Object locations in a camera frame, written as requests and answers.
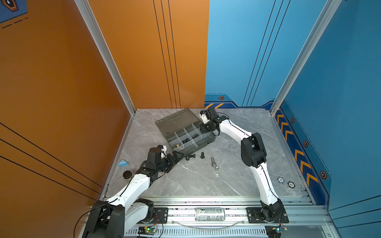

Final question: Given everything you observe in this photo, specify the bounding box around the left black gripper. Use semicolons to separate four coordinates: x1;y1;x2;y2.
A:
156;151;184;174

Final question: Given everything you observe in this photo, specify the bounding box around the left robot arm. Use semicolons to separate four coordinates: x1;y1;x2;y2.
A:
79;145;186;238

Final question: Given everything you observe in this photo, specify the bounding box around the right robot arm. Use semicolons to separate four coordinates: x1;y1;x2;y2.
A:
199;108;289;223

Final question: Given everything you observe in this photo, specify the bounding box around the grey plastic organizer box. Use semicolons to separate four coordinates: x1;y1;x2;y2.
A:
155;109;215;156

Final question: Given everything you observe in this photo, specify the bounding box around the black bolt near box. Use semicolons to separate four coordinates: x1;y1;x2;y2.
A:
186;154;196;161

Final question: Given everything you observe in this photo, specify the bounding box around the black round cap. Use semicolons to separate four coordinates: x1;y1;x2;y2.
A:
123;171;133;179

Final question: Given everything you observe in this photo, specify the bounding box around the blue triangular wedge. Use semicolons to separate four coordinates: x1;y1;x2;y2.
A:
118;160;128;167

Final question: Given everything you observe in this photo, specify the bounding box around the silver hex bolt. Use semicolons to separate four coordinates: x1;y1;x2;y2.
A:
211;157;217;168

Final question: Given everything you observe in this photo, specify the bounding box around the left circuit board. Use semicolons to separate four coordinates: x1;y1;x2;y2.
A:
137;226;158;238

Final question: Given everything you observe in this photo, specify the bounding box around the circuit board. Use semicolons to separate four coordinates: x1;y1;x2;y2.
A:
265;226;288;238
137;226;158;238

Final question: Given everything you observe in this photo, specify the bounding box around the black round marker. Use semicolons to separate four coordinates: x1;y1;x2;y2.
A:
287;181;295;188

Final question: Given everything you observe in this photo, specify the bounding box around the right circuit board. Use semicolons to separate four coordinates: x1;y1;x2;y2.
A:
265;226;288;238

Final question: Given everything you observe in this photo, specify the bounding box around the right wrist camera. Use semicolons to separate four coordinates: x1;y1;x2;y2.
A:
199;110;209;124

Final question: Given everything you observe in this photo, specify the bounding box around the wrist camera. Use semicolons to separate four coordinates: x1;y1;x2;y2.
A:
199;110;209;124
158;145;167;158

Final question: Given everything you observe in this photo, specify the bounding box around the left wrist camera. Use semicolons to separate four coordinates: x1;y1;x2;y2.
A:
158;145;167;158

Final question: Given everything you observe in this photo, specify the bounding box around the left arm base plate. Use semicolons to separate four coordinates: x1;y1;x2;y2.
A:
140;207;169;224

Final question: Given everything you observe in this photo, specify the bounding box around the aluminium front rail frame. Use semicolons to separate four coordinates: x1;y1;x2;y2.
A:
80;195;339;238

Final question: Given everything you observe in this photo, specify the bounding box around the silver cylinder on rail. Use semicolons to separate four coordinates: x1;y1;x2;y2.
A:
194;207;225;222

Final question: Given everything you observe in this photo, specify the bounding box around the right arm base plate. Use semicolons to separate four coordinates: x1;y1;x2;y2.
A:
246;207;289;224

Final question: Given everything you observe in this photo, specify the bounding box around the right aluminium corner post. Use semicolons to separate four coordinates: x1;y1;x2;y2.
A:
269;0;342;117

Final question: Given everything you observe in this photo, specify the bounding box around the aluminium corner post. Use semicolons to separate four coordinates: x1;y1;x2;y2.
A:
269;0;342;117
74;0;136;116

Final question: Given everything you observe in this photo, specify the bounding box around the left aluminium corner post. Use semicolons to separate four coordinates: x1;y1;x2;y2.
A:
74;0;136;116

